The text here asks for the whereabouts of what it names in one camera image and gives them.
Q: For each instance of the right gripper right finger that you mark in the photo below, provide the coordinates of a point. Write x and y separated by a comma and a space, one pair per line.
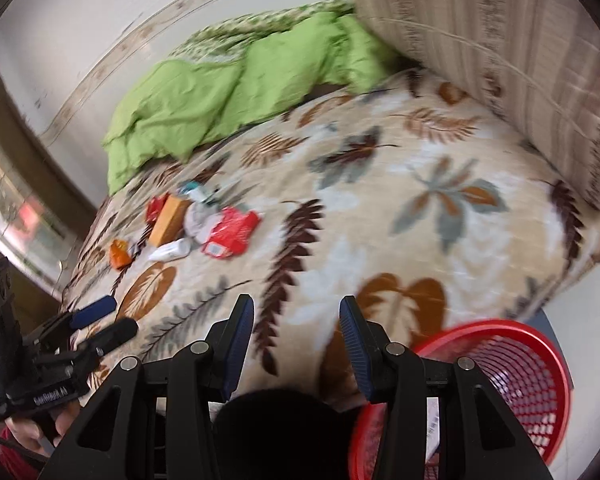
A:
475, 402

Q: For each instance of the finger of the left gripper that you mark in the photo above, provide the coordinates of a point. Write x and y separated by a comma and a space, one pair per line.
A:
109, 339
57, 331

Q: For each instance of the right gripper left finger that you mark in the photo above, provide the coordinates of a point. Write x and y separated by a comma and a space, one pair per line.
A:
150, 420

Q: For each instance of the white toothpaste tube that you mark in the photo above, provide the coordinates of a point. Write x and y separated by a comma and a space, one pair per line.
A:
178, 249

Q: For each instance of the black plastic bag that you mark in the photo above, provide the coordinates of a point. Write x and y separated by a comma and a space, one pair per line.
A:
282, 434

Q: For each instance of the red plastic trash basket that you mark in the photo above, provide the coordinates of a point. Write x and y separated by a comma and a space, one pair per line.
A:
522, 364

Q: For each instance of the person's left hand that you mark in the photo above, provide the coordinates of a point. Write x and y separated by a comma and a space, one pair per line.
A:
27, 432

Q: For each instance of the orange snack wrapper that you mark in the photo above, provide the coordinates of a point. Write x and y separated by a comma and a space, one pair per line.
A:
119, 255

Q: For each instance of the stained glass wooden door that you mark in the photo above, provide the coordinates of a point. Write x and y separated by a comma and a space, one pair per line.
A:
43, 219

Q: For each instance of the orange cardboard box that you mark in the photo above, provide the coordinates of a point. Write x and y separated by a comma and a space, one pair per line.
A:
170, 221

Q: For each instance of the red crumpled wrapper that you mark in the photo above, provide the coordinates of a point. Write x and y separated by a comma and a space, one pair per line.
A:
154, 207

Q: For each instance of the white crumpled paper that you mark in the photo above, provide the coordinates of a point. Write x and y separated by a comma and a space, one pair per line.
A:
199, 221

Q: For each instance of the red snack bag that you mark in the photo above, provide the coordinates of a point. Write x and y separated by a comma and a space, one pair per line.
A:
230, 236

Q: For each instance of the teal wrapper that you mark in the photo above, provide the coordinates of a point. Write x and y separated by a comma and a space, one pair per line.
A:
196, 192

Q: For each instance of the leaf pattern bed blanket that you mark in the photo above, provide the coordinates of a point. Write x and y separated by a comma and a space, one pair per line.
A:
414, 198

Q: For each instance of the green quilt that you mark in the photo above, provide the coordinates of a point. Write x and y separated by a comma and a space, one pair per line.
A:
238, 73

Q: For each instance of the striped beige cushion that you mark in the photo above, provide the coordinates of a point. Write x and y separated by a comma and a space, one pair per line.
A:
534, 63

